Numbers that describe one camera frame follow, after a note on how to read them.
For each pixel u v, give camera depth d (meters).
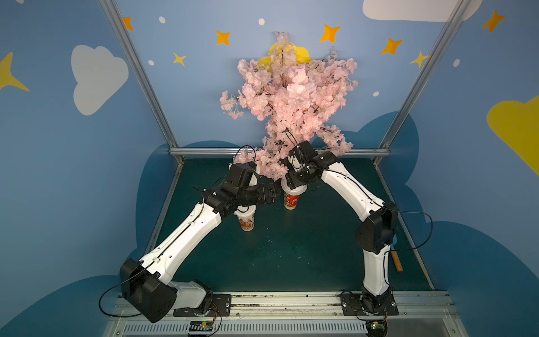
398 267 0.82
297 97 0.57
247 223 0.87
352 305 0.74
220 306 0.74
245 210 0.65
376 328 0.73
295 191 0.88
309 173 0.65
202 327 0.73
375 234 0.51
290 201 0.95
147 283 0.38
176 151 1.16
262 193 0.65
